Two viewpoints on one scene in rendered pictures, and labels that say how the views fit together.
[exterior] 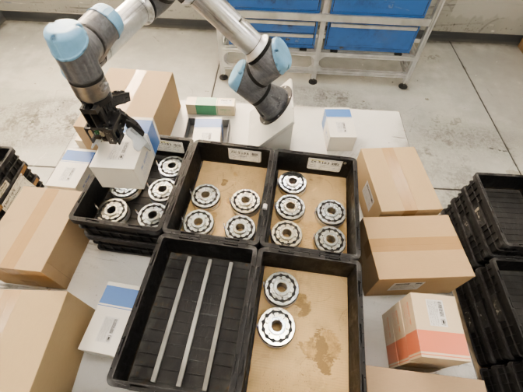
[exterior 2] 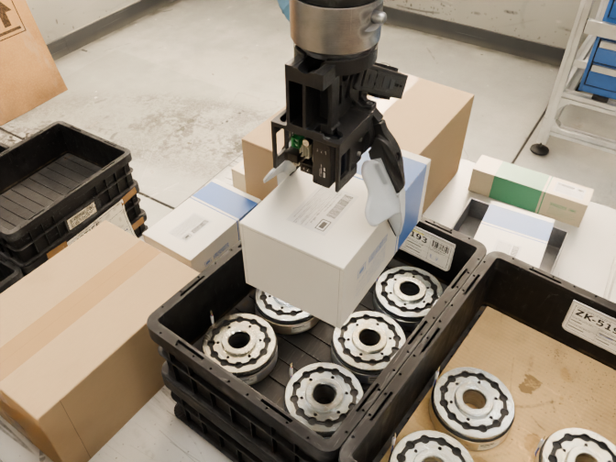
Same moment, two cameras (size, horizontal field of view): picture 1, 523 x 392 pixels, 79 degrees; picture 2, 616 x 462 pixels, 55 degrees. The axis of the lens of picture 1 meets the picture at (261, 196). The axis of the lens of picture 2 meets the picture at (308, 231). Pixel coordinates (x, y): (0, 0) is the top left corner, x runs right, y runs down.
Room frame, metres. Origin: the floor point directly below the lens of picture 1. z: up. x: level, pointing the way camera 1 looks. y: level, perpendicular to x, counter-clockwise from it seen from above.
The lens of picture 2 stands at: (0.18, 0.18, 1.53)
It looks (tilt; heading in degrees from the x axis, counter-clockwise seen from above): 43 degrees down; 31
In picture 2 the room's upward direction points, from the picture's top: straight up
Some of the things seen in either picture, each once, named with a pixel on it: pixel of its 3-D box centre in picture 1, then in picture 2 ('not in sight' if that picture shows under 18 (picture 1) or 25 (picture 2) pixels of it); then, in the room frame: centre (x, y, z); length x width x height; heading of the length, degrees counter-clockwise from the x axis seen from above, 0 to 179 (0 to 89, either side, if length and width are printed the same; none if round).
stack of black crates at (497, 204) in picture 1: (491, 231); not in sight; (0.81, -1.19, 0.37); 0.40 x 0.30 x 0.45; 178
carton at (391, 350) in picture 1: (408, 340); not in sight; (0.20, -0.47, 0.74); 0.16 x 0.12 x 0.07; 177
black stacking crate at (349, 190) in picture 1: (310, 208); not in sight; (0.59, -0.17, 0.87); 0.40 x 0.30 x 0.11; 173
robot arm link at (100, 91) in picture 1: (92, 86); (339, 18); (0.60, 0.39, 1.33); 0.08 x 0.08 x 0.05
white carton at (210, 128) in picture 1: (208, 139); (504, 259); (1.02, 0.25, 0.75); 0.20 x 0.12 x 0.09; 3
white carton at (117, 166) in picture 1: (128, 152); (339, 220); (0.62, 0.39, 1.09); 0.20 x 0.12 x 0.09; 178
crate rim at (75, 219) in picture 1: (138, 176); (326, 288); (0.66, 0.43, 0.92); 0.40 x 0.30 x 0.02; 173
